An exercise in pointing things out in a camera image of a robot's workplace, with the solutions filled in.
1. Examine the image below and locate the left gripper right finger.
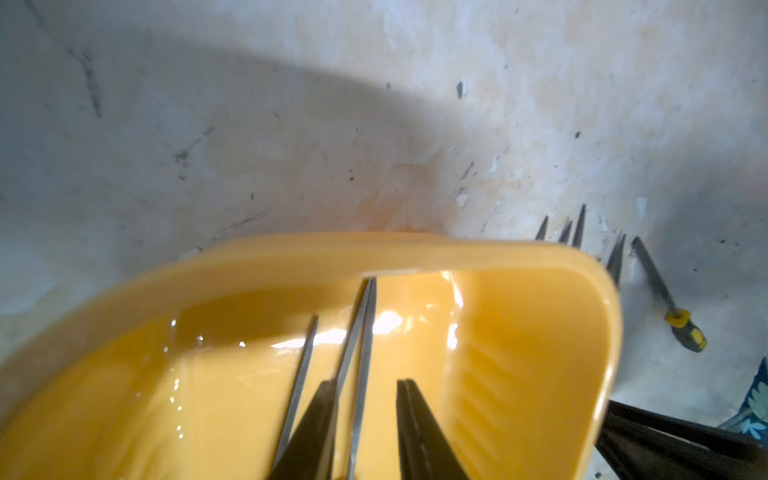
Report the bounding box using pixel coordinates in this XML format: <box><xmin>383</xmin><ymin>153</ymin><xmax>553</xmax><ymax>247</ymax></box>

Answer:
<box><xmin>396</xmin><ymin>379</ymin><xmax>468</xmax><ymax>480</ymax></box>

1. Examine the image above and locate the yellow plastic storage tray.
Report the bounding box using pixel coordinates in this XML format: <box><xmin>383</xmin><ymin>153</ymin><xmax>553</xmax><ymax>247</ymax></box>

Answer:
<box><xmin>1</xmin><ymin>233</ymin><xmax>622</xmax><ymax>479</ymax></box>

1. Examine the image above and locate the file tool five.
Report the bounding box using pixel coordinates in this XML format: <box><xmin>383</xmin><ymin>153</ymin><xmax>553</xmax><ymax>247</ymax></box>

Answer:
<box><xmin>632</xmin><ymin>237</ymin><xmax>707</xmax><ymax>353</ymax></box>

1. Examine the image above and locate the file tool two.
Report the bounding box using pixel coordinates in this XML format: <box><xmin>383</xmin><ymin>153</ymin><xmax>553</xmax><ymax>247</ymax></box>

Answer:
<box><xmin>558</xmin><ymin>220</ymin><xmax>573</xmax><ymax>245</ymax></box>

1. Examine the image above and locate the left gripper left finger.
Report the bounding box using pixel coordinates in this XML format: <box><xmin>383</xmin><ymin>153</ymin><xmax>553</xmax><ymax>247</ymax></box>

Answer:
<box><xmin>268</xmin><ymin>380</ymin><xmax>338</xmax><ymax>480</ymax></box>

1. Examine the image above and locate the file tool nine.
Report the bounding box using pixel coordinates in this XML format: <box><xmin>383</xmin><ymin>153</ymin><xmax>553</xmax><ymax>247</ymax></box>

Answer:
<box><xmin>335</xmin><ymin>277</ymin><xmax>376</xmax><ymax>397</ymax></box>

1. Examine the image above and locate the file tool four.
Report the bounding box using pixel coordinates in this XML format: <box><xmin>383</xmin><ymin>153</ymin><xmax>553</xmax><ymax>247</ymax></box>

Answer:
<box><xmin>606</xmin><ymin>233</ymin><xmax>626</xmax><ymax>289</ymax></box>

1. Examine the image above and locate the file tool one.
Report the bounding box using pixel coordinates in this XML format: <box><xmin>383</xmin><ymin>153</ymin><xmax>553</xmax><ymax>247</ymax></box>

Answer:
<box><xmin>535</xmin><ymin>216</ymin><xmax>549</xmax><ymax>241</ymax></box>

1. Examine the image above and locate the file tool ten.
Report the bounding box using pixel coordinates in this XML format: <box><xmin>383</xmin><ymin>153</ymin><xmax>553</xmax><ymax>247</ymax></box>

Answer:
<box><xmin>271</xmin><ymin>315</ymin><xmax>319</xmax><ymax>471</ymax></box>

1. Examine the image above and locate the file tool three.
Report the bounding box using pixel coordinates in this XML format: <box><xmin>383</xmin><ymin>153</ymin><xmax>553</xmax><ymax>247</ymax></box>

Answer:
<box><xmin>572</xmin><ymin>204</ymin><xmax>586</xmax><ymax>249</ymax></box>

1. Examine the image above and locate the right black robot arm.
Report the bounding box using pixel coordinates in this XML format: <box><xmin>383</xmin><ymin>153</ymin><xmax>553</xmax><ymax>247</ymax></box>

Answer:
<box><xmin>596</xmin><ymin>401</ymin><xmax>767</xmax><ymax>479</ymax></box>

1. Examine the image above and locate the file tool eight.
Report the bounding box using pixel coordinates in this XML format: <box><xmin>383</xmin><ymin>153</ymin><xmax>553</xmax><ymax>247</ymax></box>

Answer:
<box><xmin>346</xmin><ymin>277</ymin><xmax>377</xmax><ymax>480</ymax></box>

